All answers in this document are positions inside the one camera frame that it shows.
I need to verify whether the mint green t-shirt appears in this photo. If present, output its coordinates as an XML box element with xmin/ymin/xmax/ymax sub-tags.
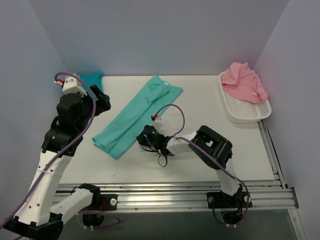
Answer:
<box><xmin>92</xmin><ymin>76</ymin><xmax>183</xmax><ymax>160</ymax></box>

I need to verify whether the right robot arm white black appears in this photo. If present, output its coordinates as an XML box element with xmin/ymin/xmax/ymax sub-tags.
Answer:
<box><xmin>136</xmin><ymin>125</ymin><xmax>240</xmax><ymax>207</ymax></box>

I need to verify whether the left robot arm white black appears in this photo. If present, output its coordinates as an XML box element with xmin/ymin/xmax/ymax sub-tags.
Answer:
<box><xmin>0</xmin><ymin>85</ymin><xmax>111</xmax><ymax>240</ymax></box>

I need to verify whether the folded teal blue t-shirt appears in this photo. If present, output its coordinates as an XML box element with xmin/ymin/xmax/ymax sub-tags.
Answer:
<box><xmin>77</xmin><ymin>71</ymin><xmax>104</xmax><ymax>92</ymax></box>

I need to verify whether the white perforated plastic basket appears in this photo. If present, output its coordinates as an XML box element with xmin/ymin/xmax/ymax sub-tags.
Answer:
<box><xmin>218</xmin><ymin>71</ymin><xmax>272</xmax><ymax>124</ymax></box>

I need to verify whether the pink t-shirt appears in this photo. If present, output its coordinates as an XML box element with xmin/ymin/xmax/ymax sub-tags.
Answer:
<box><xmin>220</xmin><ymin>62</ymin><xmax>269</xmax><ymax>104</ymax></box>

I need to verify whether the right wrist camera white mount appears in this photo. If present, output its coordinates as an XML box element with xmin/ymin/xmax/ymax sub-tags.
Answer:
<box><xmin>151</xmin><ymin>114</ymin><xmax>164</xmax><ymax>130</ymax></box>

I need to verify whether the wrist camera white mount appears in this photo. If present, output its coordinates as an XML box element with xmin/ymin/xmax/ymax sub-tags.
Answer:
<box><xmin>54</xmin><ymin>76</ymin><xmax>87</xmax><ymax>97</ymax></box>
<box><xmin>151</xmin><ymin>114</ymin><xmax>164</xmax><ymax>130</ymax></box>

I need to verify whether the right black loop cable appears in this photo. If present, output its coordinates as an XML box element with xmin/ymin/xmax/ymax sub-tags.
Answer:
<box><xmin>139</xmin><ymin>144</ymin><xmax>173</xmax><ymax>168</ymax></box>

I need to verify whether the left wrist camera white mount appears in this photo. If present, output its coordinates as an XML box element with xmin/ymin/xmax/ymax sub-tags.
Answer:
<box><xmin>54</xmin><ymin>76</ymin><xmax>87</xmax><ymax>97</ymax></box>

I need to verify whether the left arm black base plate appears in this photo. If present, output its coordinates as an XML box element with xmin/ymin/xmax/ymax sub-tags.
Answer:
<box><xmin>82</xmin><ymin>194</ymin><xmax>118</xmax><ymax>212</ymax></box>

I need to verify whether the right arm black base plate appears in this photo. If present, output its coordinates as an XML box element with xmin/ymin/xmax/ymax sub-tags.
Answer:
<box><xmin>206</xmin><ymin>191</ymin><xmax>247</xmax><ymax>209</ymax></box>

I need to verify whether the aluminium rail frame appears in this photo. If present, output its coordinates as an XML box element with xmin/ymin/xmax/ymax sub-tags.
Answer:
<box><xmin>26</xmin><ymin>89</ymin><xmax>300</xmax><ymax>216</ymax></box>

